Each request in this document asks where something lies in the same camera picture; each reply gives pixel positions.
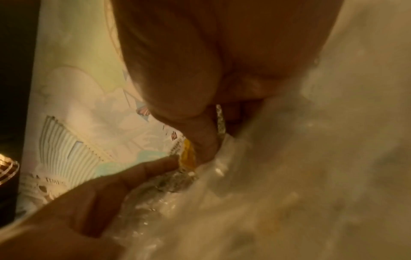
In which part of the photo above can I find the person's right hand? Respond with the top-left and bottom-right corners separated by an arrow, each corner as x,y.
109,0 -> 342,163

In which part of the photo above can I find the person's left hand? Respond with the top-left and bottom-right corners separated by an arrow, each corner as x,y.
0,154 -> 181,260

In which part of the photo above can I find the yellow foil packet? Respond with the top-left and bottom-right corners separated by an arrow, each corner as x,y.
157,103 -> 232,194

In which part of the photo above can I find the clear plastic bag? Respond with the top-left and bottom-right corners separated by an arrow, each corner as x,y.
110,0 -> 411,260

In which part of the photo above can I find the striped metallic object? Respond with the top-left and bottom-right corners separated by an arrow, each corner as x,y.
0,152 -> 21,187

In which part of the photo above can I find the pastel printed paper package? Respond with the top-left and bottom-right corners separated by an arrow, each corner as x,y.
15,0 -> 193,223

